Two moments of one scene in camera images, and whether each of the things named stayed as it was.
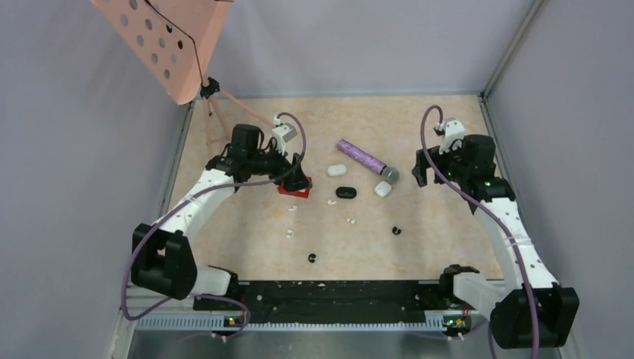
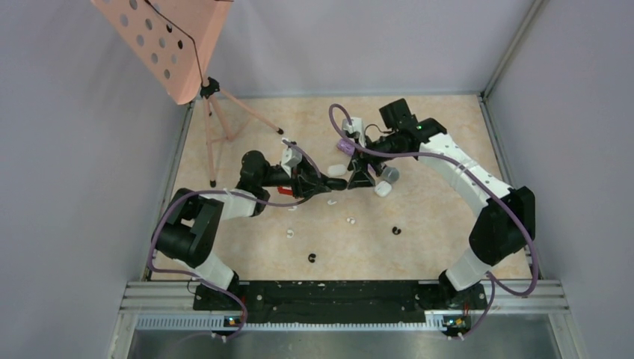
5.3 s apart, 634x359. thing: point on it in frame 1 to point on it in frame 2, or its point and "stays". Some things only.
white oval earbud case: [336, 170] stays
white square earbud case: [383, 188] stays
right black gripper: [423, 162] to [359, 177]
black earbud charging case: [346, 192] to [337, 183]
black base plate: [334, 301] stays
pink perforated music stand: [178, 40] stays
